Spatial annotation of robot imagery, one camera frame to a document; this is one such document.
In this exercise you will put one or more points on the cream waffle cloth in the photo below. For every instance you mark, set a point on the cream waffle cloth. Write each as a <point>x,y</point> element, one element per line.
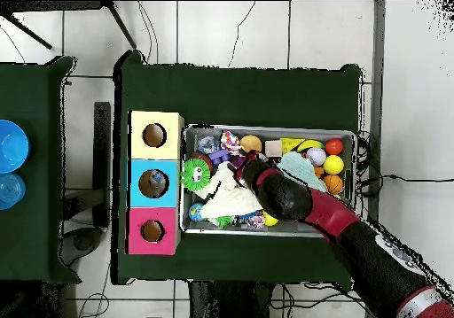
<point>227,197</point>

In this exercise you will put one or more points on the mint green waffle cloth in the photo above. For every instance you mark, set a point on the mint green waffle cloth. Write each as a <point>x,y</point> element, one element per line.
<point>298,169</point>

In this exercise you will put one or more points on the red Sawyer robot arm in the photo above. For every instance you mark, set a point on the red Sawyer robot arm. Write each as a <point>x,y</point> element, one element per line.
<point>372,261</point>

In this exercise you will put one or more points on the wooden three-hole sorting box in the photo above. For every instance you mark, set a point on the wooden three-hole sorting box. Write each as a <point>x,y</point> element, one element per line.
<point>138,148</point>

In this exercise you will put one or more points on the orange round foam disc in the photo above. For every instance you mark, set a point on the orange round foam disc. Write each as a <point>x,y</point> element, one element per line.
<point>250,144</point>

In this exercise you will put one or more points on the multicolour print fabric bundle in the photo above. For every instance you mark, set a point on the multicolour print fabric bundle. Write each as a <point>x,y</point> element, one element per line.
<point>230,141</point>

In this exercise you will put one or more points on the plain wooden cube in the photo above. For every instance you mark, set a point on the plain wooden cube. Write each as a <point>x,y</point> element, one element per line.
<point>273,148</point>

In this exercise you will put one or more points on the green puffer toy with eyes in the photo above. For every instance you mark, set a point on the green puffer toy with eyes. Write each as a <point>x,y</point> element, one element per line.
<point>195,176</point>

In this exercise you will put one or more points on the white baseball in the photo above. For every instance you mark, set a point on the white baseball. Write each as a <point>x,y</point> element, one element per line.
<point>316,156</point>

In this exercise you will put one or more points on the dark green table cloth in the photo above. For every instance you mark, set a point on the dark green table cloth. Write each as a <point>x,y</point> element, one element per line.
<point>230,94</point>
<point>35,226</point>

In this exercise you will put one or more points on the yellow tennis ball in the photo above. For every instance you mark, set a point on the yellow tennis ball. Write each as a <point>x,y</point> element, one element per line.
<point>333,164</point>

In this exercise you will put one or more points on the orange basketball toy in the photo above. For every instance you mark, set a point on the orange basketball toy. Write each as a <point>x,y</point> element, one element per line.
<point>332,184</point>

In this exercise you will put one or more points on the orange plastic ball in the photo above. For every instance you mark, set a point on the orange plastic ball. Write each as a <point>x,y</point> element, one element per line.
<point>334,147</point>

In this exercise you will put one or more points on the black standing panel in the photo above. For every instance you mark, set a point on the black standing panel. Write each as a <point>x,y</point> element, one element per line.
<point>102,137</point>

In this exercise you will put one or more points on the dark grey stand foot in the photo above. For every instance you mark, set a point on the dark grey stand foot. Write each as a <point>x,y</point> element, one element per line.
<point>81,241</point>

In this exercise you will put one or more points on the black tripod stand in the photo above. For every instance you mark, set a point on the black tripod stand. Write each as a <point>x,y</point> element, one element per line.
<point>122,27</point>

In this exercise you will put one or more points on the blue plastic bowl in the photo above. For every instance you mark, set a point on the blue plastic bowl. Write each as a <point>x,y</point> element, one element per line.
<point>12,146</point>

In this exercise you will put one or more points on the clear blue plastic cup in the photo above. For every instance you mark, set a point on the clear blue plastic cup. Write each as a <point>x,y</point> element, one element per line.
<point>10,190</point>

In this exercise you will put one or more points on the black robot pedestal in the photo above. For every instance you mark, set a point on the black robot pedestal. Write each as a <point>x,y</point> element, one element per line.
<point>227,304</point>

